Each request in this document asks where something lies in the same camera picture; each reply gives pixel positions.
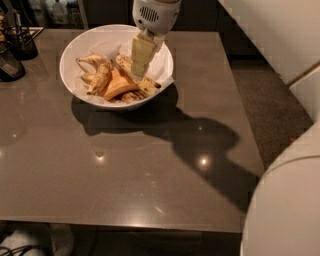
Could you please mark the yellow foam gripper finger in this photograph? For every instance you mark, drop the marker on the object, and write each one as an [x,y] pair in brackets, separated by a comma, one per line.
[142,53]
[158,41]

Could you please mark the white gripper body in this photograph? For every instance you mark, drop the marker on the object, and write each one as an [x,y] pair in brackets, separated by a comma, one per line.
[156,16]

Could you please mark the long spotted banana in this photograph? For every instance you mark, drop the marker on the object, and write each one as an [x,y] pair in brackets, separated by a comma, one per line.
[147,85]

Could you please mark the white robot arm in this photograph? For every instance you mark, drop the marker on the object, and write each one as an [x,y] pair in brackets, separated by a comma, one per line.
[284,213]

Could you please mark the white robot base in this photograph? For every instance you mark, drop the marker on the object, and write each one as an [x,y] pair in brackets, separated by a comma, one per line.
[35,239]

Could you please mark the white ceramic bowl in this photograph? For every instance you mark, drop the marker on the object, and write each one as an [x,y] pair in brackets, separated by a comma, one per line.
[78,50]

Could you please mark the small curved banana top left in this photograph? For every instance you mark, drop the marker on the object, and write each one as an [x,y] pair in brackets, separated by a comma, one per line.
[94,60]

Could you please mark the smooth orange-yellow banana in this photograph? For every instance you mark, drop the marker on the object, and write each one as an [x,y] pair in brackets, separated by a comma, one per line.
[118,84]

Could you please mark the spotted banana left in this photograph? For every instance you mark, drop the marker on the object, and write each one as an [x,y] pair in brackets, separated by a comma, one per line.
[100,79]

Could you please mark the dark spotted banana bottom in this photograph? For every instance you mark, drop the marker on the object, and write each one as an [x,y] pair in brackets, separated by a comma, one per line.
[131,96]

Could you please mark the small banana piece left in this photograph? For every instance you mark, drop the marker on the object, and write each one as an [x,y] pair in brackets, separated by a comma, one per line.
[88,77]

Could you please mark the white bottle in background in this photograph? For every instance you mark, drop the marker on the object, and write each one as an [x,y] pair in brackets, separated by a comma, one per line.
[60,13]

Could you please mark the dark container left edge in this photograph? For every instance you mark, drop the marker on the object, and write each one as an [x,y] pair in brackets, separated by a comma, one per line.
[11,69]

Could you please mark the black wire basket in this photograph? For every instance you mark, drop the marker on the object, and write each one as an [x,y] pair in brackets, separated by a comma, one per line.
[23,45]

